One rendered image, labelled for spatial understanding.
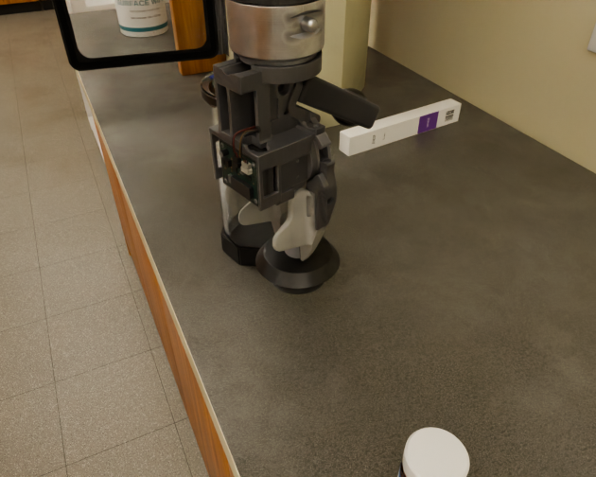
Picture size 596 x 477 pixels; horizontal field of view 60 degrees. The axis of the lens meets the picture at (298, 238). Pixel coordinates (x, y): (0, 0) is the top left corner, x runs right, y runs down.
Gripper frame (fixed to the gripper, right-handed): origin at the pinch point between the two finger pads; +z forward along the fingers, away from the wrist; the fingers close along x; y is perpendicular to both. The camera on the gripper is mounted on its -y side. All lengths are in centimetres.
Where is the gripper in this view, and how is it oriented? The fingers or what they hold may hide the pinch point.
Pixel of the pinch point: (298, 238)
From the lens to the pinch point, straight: 55.0
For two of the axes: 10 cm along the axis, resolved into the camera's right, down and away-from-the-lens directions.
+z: 0.0, 7.9, 6.2
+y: -7.6, 4.0, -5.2
